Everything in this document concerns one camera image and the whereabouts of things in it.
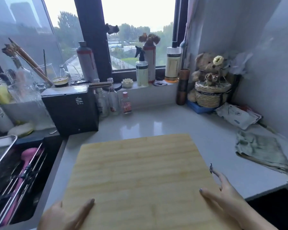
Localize person's left hand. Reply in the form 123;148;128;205
38;198;95;230

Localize person's right hand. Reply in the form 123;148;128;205
199;163;249;225

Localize wooden cutting board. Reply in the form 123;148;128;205
61;134;241;230

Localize person's right forearm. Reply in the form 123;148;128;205
233;205;280;230

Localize green folded cloth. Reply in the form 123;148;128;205
235;131;288;174

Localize black stovetop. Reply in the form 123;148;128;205
244;188;288;230

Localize metal sink rack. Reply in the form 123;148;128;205
0;141;48;228

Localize pink utensil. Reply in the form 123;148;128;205
1;147;39;226

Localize white printed packet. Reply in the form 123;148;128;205
215;103;262;130

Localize blue flat box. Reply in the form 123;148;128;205
186;100;216;115

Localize woven straw basket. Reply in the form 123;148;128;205
194;81;232;109

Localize black box appliance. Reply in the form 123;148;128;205
41;87;99;136

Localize pale yellow round sponge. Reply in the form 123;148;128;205
7;122;35;138

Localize metal tray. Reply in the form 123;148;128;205
0;135;18;171

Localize small clear glass bottle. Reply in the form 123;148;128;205
107;77;120;115
94;79;109;118

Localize brown wooden grinder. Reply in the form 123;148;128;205
176;69;191;106

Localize white plastic container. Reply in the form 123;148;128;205
1;100;55;131

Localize small red-capped glass bottle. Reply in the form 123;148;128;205
121;91;132;115

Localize brown teddy bear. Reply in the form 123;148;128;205
187;52;231;103

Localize clear glass cup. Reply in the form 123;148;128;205
8;82;43;103

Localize yellow jar with black rim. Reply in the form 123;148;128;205
52;76;69;88

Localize white pump bottle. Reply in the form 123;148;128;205
164;41;182;82

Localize white trigger spray bottle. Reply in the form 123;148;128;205
135;46;149;88

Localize grey can with red band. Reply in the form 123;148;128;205
143;42;157;83

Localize grey spray can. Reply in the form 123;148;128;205
76;41;99;82

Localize wooden chopsticks bundle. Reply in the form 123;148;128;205
8;37;54;86

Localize pale curtain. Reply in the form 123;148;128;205
182;0;208;71

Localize dried brown flowers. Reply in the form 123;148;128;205
138;33;161;47

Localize wooden-handled knife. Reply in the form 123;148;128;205
88;81;112;88

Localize black window handle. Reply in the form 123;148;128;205
105;23;120;35

